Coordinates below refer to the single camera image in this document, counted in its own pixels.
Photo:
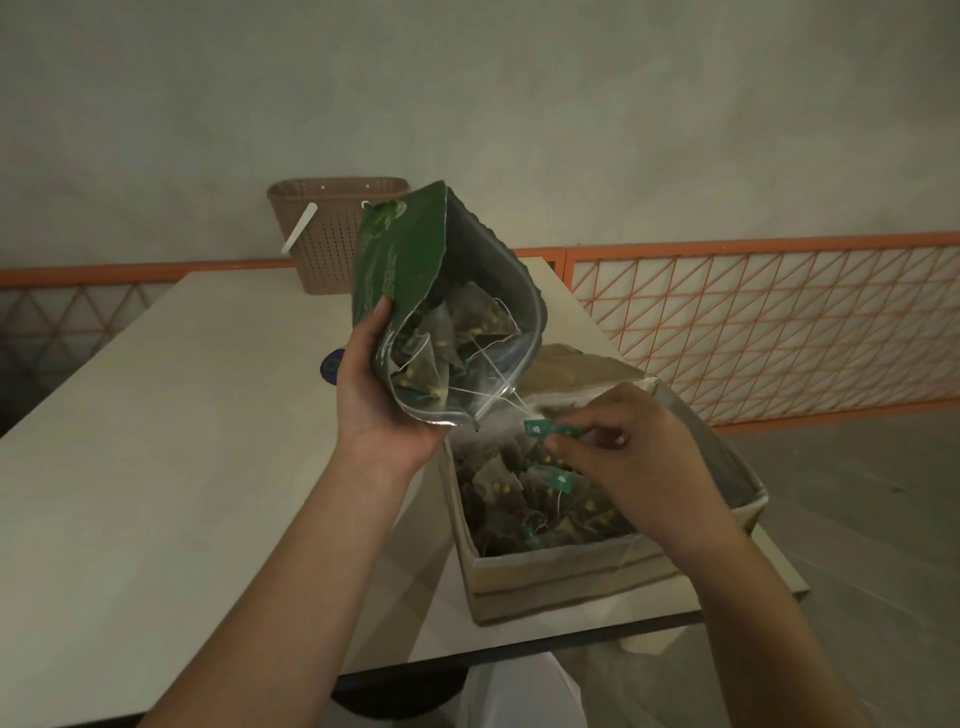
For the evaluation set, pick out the brown plastic basket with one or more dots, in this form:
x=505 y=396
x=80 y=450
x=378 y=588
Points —
x=322 y=232

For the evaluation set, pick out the green foil pouch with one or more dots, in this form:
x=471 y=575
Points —
x=397 y=255

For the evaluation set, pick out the green tag pyramid tea bag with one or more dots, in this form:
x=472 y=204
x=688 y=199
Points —
x=536 y=428

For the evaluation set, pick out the person's right forearm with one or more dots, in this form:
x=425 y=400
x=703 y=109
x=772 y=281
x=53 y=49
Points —
x=757 y=637

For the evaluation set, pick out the beige paper box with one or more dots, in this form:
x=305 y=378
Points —
x=555 y=585

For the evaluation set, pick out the orange mesh fence panel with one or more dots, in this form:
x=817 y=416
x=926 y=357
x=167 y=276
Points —
x=787 y=330
x=60 y=322

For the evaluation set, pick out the round purple sticker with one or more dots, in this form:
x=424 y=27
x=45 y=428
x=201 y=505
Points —
x=331 y=367

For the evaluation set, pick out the person's right hand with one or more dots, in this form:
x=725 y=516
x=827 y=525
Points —
x=652 y=480

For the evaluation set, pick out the person's left forearm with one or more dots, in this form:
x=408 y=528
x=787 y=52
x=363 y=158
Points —
x=285 y=600

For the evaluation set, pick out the black table base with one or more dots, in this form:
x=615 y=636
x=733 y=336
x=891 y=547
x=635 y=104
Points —
x=397 y=694

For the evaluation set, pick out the person's left hand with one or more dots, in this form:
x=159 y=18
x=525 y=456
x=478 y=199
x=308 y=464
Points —
x=375 y=420

